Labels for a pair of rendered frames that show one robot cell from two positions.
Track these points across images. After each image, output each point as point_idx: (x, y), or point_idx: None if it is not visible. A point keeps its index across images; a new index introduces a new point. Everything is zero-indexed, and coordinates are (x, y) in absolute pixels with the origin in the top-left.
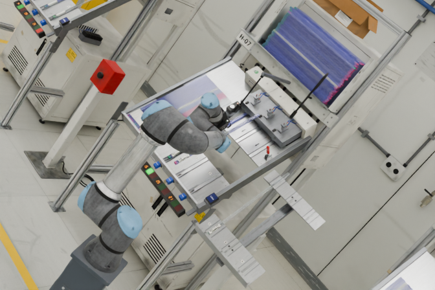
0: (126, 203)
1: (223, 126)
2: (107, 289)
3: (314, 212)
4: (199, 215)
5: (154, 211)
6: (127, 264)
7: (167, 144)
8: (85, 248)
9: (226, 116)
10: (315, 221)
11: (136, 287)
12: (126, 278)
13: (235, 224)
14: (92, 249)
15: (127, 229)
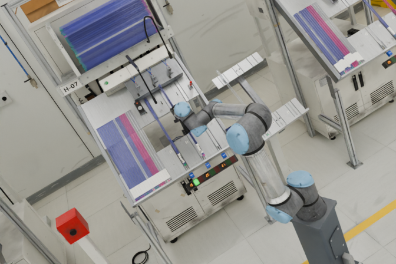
0: (177, 218)
1: None
2: (254, 231)
3: (249, 58)
4: None
5: (192, 193)
6: (223, 220)
7: (171, 165)
8: (311, 219)
9: None
10: (256, 58)
11: (244, 212)
12: (237, 219)
13: None
14: (312, 214)
15: (312, 180)
